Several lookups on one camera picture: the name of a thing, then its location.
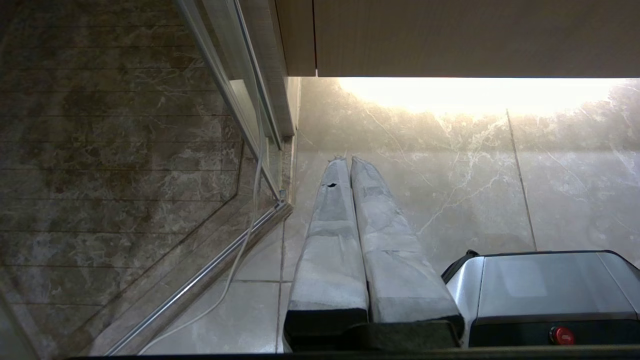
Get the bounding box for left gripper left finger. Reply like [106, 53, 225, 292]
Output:
[283, 155, 370, 351]

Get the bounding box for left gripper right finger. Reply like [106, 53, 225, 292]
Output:
[350, 155, 464, 346]

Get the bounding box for wooden vanity cabinet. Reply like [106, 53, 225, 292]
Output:
[274, 0, 640, 79]

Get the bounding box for white cable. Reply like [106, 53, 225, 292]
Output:
[136, 85, 267, 356]

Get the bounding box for metal floor rail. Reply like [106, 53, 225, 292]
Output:
[102, 200, 294, 357]

